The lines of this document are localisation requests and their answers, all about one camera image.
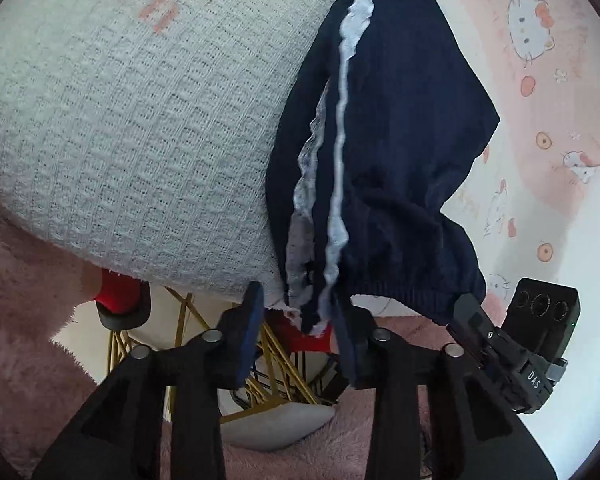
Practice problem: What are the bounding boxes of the pink fluffy clothing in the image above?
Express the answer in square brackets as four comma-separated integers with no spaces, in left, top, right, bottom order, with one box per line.
[0,195,486,480]

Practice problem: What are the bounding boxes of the gold wire frame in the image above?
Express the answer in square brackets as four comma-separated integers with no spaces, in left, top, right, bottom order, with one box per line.
[107,284,342,411]

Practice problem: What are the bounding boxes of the grey round base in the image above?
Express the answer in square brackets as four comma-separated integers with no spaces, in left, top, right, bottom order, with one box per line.
[218,399,337,452]

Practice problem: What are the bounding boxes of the pink white printed blanket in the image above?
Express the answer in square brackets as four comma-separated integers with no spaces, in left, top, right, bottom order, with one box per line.
[0,0,600,313]

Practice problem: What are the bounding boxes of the navy striped shorts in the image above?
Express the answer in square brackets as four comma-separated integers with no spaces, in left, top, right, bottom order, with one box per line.
[265,0,502,337]

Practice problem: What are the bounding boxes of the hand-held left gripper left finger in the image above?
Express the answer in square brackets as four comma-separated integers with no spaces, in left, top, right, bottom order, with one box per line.
[31,281,266,480]

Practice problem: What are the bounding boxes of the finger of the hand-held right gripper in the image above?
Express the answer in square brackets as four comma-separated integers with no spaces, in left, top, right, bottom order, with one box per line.
[450,292,527,377]

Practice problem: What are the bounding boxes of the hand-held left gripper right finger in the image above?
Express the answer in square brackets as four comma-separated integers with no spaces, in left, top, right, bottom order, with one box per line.
[329,289,547,480]

